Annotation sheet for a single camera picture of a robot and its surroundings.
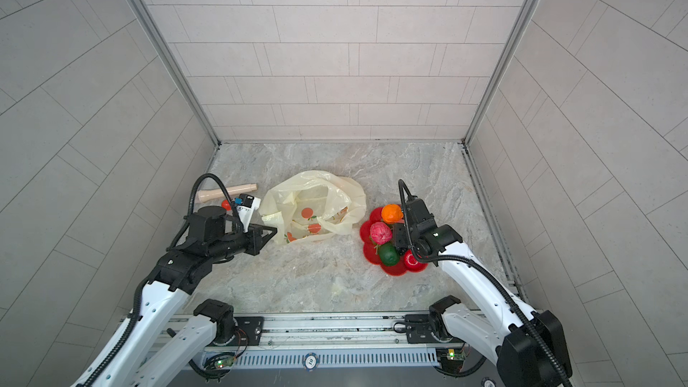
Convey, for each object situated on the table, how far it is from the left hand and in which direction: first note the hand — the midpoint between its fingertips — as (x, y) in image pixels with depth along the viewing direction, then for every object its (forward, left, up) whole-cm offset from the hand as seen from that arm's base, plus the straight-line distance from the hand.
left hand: (281, 229), depth 73 cm
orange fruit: (+10, -32, -9) cm, 35 cm away
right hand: (+4, -34, -9) cm, 35 cm away
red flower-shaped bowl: (-5, -37, -11) cm, 39 cm away
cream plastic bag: (+18, -5, -16) cm, 25 cm away
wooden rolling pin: (+25, +26, -17) cm, 39 cm away
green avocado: (-2, -31, -12) cm, 33 cm away
